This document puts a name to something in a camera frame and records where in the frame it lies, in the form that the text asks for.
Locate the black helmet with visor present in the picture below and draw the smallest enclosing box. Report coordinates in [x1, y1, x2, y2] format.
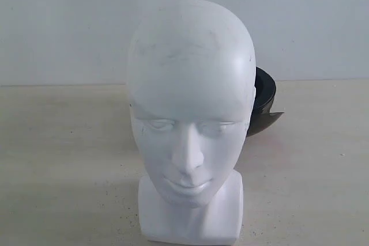
[247, 67, 283, 137]

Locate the white mannequin head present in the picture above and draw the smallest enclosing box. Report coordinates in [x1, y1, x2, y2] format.
[126, 0, 256, 245]

